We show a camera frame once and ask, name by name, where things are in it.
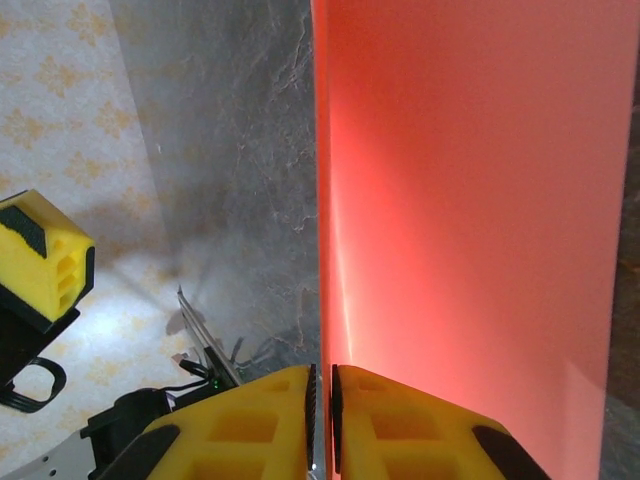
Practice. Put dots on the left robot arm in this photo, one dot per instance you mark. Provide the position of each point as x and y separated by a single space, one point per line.
125 420

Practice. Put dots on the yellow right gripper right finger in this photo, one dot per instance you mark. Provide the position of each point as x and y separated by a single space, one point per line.
410 440

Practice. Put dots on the pink paper sheet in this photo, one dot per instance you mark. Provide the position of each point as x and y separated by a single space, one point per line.
475 175

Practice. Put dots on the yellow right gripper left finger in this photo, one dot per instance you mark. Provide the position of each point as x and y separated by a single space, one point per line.
240 435

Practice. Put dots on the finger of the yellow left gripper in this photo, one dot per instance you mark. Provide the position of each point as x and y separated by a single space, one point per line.
30 265

